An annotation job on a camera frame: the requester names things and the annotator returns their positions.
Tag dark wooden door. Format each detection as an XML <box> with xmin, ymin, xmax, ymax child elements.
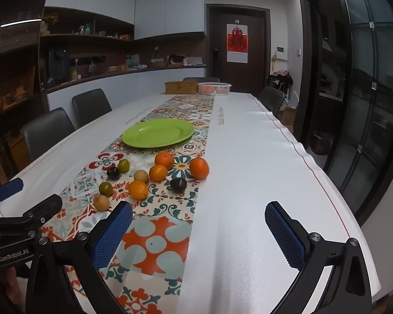
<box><xmin>207</xmin><ymin>4</ymin><xmax>271</xmax><ymax>97</ymax></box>

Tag pile of clothes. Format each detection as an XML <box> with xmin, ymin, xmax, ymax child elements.
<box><xmin>267</xmin><ymin>70</ymin><xmax>293</xmax><ymax>89</ymax></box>

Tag cardboard box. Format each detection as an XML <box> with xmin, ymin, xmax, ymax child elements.
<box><xmin>280</xmin><ymin>107</ymin><xmax>297</xmax><ymax>125</ymax></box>

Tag white kitchen counter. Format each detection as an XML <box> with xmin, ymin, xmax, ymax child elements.
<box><xmin>46</xmin><ymin>65</ymin><xmax>207</xmax><ymax>112</ymax></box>

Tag copper waste bin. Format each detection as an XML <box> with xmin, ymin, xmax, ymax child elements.
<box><xmin>313</xmin><ymin>131</ymin><xmax>334</xmax><ymax>155</ymax></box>

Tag wooden wall shelf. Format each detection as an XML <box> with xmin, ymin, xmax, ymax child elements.
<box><xmin>39</xmin><ymin>7</ymin><xmax>135</xmax><ymax>43</ymax></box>

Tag brown wicker box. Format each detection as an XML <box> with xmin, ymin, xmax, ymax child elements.
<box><xmin>164</xmin><ymin>81</ymin><xmax>199</xmax><ymax>95</ymax></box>

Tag grey dining chair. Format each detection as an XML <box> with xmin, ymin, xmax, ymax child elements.
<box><xmin>183</xmin><ymin>77</ymin><xmax>221</xmax><ymax>84</ymax></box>
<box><xmin>72</xmin><ymin>88</ymin><xmax>113</xmax><ymax>130</ymax></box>
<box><xmin>258</xmin><ymin>87</ymin><xmax>286</xmax><ymax>120</ymax></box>
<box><xmin>20</xmin><ymin>107</ymin><xmax>77</xmax><ymax>164</ymax></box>

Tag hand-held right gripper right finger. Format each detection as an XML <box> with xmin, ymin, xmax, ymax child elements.
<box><xmin>265</xmin><ymin>200</ymin><xmax>373</xmax><ymax>314</ymax></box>

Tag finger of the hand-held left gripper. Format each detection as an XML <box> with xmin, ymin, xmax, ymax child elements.
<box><xmin>0</xmin><ymin>194</ymin><xmax>63</xmax><ymax>233</ymax></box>
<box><xmin>0</xmin><ymin>177</ymin><xmax>24</xmax><ymax>216</ymax></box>

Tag green plate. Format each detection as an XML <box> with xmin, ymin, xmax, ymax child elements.
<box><xmin>121</xmin><ymin>119</ymin><xmax>195</xmax><ymax>149</ymax></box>

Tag dark wooden display cabinet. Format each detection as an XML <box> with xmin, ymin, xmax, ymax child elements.
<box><xmin>0</xmin><ymin>0</ymin><xmax>50</xmax><ymax>184</ymax></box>

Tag black coffee machine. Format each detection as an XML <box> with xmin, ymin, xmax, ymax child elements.
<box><xmin>47</xmin><ymin>46</ymin><xmax>70</xmax><ymax>84</ymax></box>

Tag patterned table runner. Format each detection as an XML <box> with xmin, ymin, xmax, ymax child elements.
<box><xmin>41</xmin><ymin>94</ymin><xmax>216</xmax><ymax>314</ymax></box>

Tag large orange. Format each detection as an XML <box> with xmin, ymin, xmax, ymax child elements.
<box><xmin>189</xmin><ymin>157</ymin><xmax>210</xmax><ymax>180</ymax></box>

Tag red wall calendar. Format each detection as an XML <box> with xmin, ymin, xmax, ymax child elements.
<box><xmin>227</xmin><ymin>23</ymin><xmax>249</xmax><ymax>63</ymax></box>

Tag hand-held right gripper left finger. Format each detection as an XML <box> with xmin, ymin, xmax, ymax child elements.
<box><xmin>25</xmin><ymin>200</ymin><xmax>134</xmax><ymax>314</ymax></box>

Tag glass sliding door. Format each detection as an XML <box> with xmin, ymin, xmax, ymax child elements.
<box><xmin>324</xmin><ymin>0</ymin><xmax>393</xmax><ymax>216</ymax></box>

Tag white upper cabinets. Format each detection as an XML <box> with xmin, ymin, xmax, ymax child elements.
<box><xmin>44</xmin><ymin>0</ymin><xmax>206</xmax><ymax>41</ymax></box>

